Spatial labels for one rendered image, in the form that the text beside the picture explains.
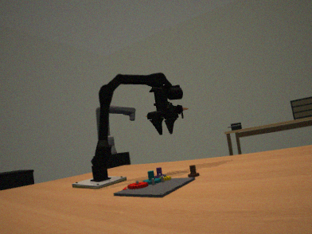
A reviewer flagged teal gear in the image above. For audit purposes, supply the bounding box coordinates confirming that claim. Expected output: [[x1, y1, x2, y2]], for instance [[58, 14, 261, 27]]
[[145, 170, 161, 185]]

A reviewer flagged purple gear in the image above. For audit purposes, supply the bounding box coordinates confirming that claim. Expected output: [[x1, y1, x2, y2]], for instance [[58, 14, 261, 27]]
[[154, 168, 164, 178]]

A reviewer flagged brown gear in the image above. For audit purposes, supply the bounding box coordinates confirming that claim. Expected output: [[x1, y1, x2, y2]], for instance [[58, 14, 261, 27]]
[[188, 165, 199, 177]]

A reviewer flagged red gear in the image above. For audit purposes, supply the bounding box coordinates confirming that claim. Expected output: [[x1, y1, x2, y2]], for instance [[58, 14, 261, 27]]
[[127, 181, 148, 189]]

